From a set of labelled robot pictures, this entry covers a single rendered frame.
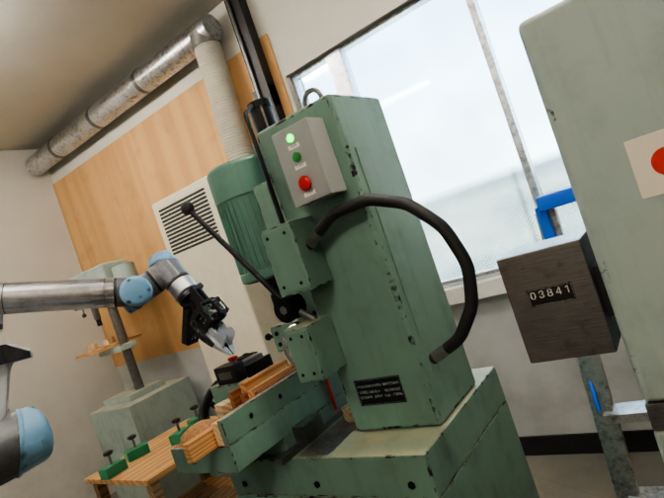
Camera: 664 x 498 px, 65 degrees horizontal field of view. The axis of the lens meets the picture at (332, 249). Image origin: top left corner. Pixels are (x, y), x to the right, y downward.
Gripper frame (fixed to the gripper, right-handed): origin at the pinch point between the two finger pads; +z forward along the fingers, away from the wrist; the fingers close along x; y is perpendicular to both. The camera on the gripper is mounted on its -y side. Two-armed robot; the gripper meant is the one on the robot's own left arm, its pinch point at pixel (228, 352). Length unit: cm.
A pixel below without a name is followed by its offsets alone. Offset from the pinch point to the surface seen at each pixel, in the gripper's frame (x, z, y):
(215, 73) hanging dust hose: 118, -148, -3
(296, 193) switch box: -9, -4, 56
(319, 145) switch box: -7, -6, 66
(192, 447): -32.3, 18.6, 10.8
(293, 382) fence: -2.6, 19.8, 14.1
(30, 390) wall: 64, -136, -254
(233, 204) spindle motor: 0.4, -21.8, 35.1
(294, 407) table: -5.0, 24.4, 11.5
